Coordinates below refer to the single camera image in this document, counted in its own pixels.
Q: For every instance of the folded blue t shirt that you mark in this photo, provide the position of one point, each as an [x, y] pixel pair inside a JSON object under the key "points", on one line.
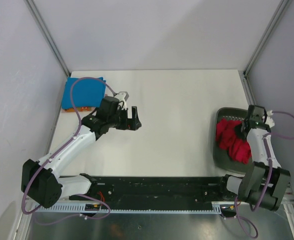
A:
{"points": [[86, 93]]}

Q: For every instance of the right aluminium frame post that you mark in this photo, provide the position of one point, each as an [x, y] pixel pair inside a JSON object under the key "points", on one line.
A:
{"points": [[267, 34]]}

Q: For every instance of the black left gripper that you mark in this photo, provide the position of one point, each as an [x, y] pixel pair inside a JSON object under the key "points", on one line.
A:
{"points": [[129, 124]]}

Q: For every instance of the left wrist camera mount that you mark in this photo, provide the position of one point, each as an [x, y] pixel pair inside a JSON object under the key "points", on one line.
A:
{"points": [[122, 96]]}

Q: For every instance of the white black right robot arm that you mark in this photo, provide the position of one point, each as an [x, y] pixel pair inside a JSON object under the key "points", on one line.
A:
{"points": [[265, 182]]}

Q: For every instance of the aluminium profile crossbar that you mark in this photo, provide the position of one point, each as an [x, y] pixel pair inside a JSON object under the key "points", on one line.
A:
{"points": [[288, 197]]}

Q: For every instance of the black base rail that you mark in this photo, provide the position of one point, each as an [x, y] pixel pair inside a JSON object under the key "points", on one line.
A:
{"points": [[162, 193]]}

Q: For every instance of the grey slotted cable duct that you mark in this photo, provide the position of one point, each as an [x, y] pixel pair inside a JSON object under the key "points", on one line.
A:
{"points": [[89, 208]]}

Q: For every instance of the folded orange patterned t shirt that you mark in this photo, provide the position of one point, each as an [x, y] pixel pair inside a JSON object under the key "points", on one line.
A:
{"points": [[83, 109]]}

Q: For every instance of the aluminium frame post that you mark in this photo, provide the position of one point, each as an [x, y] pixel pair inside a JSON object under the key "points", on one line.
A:
{"points": [[44, 30], [267, 34]]}

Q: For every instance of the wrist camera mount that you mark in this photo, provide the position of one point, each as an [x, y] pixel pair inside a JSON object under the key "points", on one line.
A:
{"points": [[122, 96], [268, 118]]}

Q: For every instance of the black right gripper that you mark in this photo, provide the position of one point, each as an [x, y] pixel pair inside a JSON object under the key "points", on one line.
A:
{"points": [[243, 134]]}

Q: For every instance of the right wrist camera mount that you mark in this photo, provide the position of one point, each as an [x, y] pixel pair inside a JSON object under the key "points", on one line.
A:
{"points": [[268, 118]]}

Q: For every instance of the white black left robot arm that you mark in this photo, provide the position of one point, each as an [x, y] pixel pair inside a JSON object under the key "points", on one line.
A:
{"points": [[41, 180]]}

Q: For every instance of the red t shirt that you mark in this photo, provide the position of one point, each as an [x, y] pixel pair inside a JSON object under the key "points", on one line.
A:
{"points": [[237, 149]]}

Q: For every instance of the dark green plastic tray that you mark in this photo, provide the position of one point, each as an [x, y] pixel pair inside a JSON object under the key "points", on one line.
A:
{"points": [[220, 157]]}

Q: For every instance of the left aluminium frame post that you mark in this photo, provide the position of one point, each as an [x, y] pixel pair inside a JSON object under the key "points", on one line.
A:
{"points": [[44, 30]]}

